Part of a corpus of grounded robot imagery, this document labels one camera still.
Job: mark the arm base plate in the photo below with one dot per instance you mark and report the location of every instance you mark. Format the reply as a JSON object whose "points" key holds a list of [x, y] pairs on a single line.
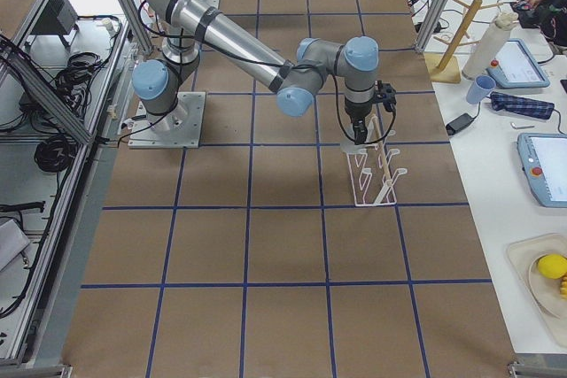
{"points": [[181, 128]]}

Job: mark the person in black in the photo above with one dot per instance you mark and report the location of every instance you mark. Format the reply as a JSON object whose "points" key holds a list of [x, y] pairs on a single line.
{"points": [[550, 17]]}

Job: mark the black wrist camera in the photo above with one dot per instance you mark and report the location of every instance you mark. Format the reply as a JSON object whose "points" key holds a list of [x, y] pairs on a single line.
{"points": [[386, 96]]}

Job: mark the beige tray on side table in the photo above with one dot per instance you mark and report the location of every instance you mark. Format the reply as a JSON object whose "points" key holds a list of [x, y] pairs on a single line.
{"points": [[521, 255]]}

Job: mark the white thermos bottle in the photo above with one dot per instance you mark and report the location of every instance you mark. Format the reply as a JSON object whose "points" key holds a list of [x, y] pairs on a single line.
{"points": [[493, 39]]}

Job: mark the blue teach pendant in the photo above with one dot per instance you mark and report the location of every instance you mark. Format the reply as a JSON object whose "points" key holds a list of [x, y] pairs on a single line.
{"points": [[543, 159], [515, 67]]}

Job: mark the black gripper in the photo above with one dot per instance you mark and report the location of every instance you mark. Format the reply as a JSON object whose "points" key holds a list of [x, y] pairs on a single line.
{"points": [[357, 111]]}

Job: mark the beige plate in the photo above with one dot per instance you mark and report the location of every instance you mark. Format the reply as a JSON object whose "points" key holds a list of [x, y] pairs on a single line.
{"points": [[546, 291]]}

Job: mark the yellow lemon toy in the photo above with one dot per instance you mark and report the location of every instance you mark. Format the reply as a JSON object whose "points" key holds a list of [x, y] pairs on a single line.
{"points": [[552, 266]]}

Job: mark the wooden mug tree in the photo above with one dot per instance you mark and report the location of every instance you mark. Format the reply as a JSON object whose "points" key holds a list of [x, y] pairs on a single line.
{"points": [[445, 68]]}

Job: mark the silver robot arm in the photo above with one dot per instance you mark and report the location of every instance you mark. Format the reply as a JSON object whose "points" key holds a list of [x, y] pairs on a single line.
{"points": [[295, 84]]}

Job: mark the blue cup on side table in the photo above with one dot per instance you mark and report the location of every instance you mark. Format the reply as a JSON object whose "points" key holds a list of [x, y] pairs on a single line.
{"points": [[481, 87]]}

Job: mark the translucent white plastic cup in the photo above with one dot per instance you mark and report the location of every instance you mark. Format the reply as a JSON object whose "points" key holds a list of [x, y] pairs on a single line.
{"points": [[350, 148]]}

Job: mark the white wire cup rack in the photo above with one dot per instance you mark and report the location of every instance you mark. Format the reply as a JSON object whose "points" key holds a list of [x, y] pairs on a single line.
{"points": [[371, 176]]}

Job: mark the black power adapter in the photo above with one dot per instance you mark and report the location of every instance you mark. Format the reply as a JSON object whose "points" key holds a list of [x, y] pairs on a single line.
{"points": [[458, 124]]}

